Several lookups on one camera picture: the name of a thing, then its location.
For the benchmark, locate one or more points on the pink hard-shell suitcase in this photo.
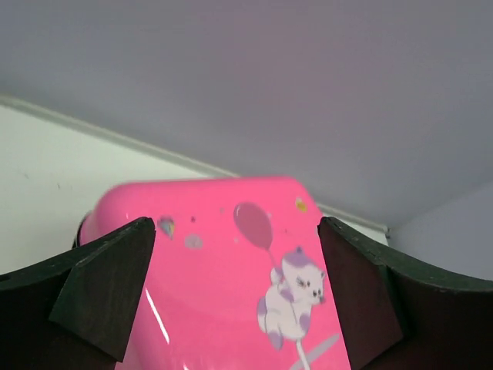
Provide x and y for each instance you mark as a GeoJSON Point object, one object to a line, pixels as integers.
{"type": "Point", "coordinates": [237, 278]}

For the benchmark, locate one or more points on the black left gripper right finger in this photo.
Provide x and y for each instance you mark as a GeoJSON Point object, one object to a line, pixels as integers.
{"type": "Point", "coordinates": [397, 312]}

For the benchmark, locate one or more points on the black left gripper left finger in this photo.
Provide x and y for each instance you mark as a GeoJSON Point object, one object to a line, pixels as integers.
{"type": "Point", "coordinates": [76, 310]}

